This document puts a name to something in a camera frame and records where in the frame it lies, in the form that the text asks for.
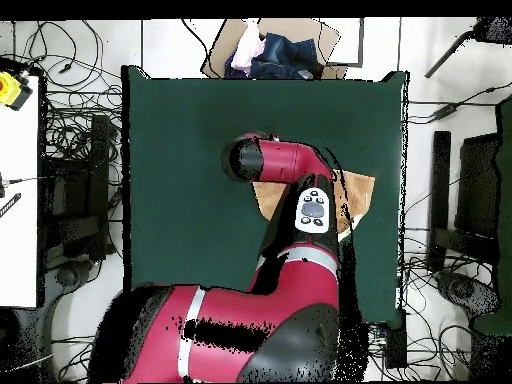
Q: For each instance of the black power strip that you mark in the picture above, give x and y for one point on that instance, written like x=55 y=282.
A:
x=396 y=344

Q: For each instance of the cardboard box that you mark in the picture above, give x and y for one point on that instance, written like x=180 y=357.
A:
x=224 y=44

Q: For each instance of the black stand leg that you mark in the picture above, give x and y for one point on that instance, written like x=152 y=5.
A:
x=494 y=30

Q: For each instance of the yellow emergency stop box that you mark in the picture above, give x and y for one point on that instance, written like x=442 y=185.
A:
x=10 y=90

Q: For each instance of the green draped cloth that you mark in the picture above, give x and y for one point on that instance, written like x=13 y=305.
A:
x=504 y=200

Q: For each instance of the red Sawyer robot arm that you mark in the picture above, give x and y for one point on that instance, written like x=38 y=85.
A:
x=240 y=312

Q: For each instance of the pink cloth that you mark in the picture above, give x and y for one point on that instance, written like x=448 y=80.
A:
x=248 y=48

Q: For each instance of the dark green table cloth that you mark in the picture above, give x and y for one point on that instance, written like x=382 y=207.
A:
x=180 y=160

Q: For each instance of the black rounded floor base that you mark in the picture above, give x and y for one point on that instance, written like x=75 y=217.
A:
x=72 y=276
x=464 y=292

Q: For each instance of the blue jeans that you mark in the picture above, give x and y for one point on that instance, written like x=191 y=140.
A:
x=288 y=56

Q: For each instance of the white table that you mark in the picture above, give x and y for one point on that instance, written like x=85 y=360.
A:
x=18 y=220

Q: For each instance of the tan terry towel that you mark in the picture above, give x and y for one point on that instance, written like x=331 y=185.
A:
x=356 y=192

